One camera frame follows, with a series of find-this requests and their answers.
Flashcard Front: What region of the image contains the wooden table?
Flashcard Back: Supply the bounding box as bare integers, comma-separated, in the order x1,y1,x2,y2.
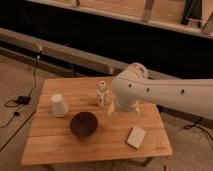
22,77,173,165

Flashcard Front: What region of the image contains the dark purple bowl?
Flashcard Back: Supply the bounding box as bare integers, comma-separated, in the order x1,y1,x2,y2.
70,112,98,138

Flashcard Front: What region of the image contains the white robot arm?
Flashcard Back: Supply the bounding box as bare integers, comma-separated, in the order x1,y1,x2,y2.
111,63,213,120

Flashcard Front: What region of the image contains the white paper cup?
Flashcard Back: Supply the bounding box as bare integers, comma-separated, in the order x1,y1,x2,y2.
51,94,69,117

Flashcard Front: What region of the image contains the white sponge block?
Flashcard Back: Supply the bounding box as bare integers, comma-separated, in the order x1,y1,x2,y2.
127,126,146,149

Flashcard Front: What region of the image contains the black power adapter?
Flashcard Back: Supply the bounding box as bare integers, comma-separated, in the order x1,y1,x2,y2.
16,96,31,105

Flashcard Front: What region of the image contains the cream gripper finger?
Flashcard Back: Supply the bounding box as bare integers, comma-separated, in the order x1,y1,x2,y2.
107,100,115,116

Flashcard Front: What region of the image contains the black cable at right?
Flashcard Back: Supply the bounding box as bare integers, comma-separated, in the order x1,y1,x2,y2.
182,117,213,141

